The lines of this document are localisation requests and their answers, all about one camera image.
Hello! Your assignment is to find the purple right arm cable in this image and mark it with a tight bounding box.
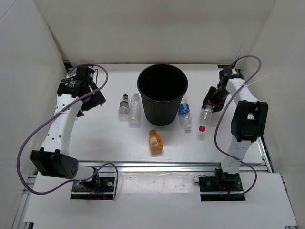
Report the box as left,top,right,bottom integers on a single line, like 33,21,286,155
213,55,262,197

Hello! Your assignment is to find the clear plastic bottle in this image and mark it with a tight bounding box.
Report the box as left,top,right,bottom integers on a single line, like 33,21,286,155
128,93,141,128

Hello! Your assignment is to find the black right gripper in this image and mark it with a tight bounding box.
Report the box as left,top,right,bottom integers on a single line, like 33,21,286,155
203,86,230,114

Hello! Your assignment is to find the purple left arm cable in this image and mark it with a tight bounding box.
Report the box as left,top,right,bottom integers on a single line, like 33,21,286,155
16,63,119,200

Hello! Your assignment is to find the clear bottle red cap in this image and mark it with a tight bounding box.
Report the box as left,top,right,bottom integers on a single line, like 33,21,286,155
197,102,213,140

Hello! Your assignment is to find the black plastic waste bin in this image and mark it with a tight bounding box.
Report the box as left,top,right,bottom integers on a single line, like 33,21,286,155
137,64,188,126

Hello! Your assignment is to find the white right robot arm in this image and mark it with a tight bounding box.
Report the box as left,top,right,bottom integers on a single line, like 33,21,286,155
199,68,268,191

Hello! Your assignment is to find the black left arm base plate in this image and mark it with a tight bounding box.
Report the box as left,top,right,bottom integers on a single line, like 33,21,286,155
70,174,116,200

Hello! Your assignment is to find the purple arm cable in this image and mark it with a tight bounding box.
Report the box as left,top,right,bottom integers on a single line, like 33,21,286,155
213,55,262,197
16,63,119,200

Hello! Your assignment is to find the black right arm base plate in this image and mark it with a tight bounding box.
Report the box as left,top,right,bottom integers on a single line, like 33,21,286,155
193,174,246,202

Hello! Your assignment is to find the clear bottle blue label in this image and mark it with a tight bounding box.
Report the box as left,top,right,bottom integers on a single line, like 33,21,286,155
178,95,192,133

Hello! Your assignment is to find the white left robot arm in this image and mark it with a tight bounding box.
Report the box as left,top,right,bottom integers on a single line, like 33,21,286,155
30,64,106,191

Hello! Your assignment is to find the clear bottle black label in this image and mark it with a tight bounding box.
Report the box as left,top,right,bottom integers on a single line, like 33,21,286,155
118,94,130,121

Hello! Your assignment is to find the orange juice bottle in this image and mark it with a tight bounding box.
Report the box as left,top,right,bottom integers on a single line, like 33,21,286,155
149,130,163,154

